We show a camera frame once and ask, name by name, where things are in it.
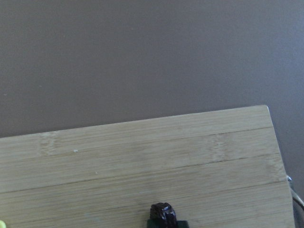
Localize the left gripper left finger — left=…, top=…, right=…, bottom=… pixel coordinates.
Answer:
left=146, top=219, right=157, bottom=228

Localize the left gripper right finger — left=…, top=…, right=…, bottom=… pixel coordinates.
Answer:
left=177, top=220, right=189, bottom=228

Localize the bamboo cutting board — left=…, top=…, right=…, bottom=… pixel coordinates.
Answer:
left=0, top=105, right=295, bottom=228

